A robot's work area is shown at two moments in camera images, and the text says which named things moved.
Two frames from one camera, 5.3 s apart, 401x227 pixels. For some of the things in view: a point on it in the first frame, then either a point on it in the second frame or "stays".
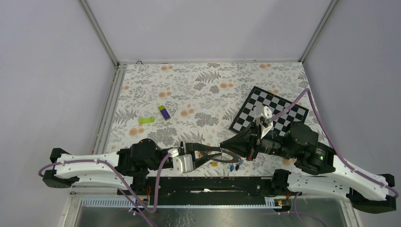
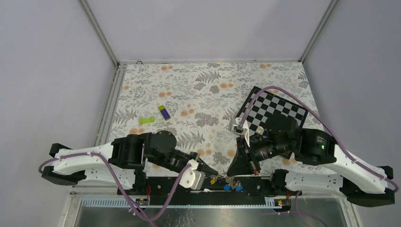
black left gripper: (188, 149) -> (204, 167)
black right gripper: (246, 145) -> (241, 164)
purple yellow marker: (166, 115) stays
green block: (146, 120) stays
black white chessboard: (246, 116) stays
